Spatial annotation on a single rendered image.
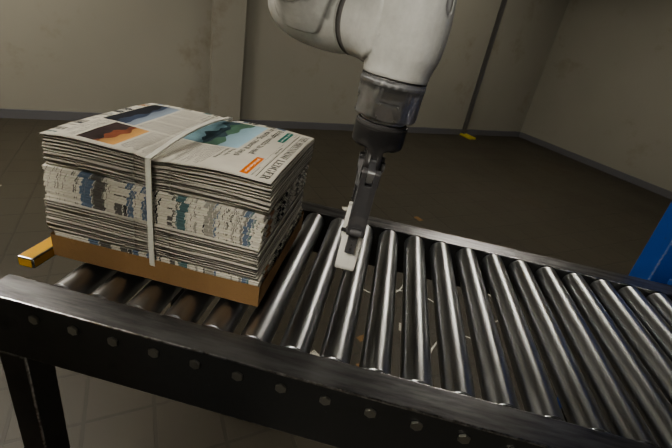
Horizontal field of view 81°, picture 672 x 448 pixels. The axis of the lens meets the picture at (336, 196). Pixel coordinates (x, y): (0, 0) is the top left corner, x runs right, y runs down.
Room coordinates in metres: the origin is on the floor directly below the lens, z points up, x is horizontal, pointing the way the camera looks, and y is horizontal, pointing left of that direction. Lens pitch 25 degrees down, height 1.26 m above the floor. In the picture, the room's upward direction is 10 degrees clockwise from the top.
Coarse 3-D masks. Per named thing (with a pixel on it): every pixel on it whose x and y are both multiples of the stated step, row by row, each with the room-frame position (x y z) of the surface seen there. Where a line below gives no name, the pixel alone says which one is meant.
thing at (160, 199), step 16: (208, 128) 0.71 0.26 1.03; (224, 128) 0.73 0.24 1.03; (160, 144) 0.59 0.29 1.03; (176, 144) 0.60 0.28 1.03; (192, 144) 0.62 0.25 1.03; (144, 160) 0.54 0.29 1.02; (160, 160) 0.53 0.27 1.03; (144, 176) 0.53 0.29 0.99; (160, 176) 0.53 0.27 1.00; (144, 192) 0.53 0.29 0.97; (160, 192) 0.53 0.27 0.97; (144, 208) 0.53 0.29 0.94; (160, 208) 0.53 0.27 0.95; (144, 224) 0.53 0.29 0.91; (160, 224) 0.53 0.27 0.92; (144, 240) 0.53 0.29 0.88; (160, 240) 0.52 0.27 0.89; (144, 256) 0.53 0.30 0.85; (160, 256) 0.53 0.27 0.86
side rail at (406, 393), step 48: (0, 288) 0.45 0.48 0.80; (48, 288) 0.47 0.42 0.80; (0, 336) 0.44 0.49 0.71; (48, 336) 0.43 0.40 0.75; (96, 336) 0.42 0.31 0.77; (144, 336) 0.41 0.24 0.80; (192, 336) 0.43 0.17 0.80; (240, 336) 0.44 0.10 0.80; (144, 384) 0.41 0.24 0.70; (192, 384) 0.40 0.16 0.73; (240, 384) 0.40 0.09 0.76; (288, 384) 0.39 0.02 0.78; (336, 384) 0.39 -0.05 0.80; (384, 384) 0.40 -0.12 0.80; (288, 432) 0.39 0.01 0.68; (336, 432) 0.38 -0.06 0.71; (384, 432) 0.37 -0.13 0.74; (432, 432) 0.37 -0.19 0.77; (480, 432) 0.36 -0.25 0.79; (528, 432) 0.37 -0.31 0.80; (576, 432) 0.38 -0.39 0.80
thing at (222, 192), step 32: (256, 128) 0.77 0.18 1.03; (192, 160) 0.54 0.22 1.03; (224, 160) 0.56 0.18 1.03; (256, 160) 0.58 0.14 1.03; (288, 160) 0.61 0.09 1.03; (192, 192) 0.52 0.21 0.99; (224, 192) 0.52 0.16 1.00; (256, 192) 0.51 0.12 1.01; (288, 192) 0.63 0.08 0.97; (192, 224) 0.52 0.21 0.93; (224, 224) 0.52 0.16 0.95; (256, 224) 0.51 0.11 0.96; (288, 224) 0.68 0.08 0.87; (192, 256) 0.52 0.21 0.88; (224, 256) 0.51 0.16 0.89; (256, 256) 0.51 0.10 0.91
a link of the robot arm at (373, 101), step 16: (368, 80) 0.52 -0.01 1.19; (384, 80) 0.51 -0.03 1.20; (368, 96) 0.52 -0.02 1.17; (384, 96) 0.51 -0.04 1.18; (400, 96) 0.51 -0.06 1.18; (416, 96) 0.52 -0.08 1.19; (368, 112) 0.52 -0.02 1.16; (384, 112) 0.51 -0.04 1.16; (400, 112) 0.51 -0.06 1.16; (416, 112) 0.53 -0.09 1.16
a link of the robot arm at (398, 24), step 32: (352, 0) 0.55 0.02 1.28; (384, 0) 0.52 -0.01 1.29; (416, 0) 0.50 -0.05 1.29; (448, 0) 0.52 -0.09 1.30; (352, 32) 0.54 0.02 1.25; (384, 32) 0.51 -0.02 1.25; (416, 32) 0.50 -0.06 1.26; (448, 32) 0.53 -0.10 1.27; (384, 64) 0.51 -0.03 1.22; (416, 64) 0.51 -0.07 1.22
